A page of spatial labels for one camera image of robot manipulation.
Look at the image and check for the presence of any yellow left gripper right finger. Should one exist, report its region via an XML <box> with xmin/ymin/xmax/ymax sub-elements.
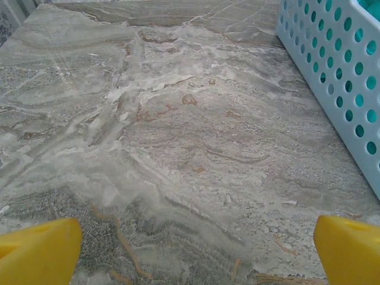
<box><xmin>313</xmin><ymin>215</ymin><xmax>380</xmax><ymax>285</ymax></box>

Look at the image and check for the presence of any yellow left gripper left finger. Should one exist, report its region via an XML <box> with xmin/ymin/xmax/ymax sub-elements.
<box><xmin>0</xmin><ymin>217</ymin><xmax>84</xmax><ymax>285</ymax></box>

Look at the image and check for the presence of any light blue perforated plastic basket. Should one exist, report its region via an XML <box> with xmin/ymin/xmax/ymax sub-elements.
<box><xmin>274</xmin><ymin>0</ymin><xmax>380</xmax><ymax>203</ymax></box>

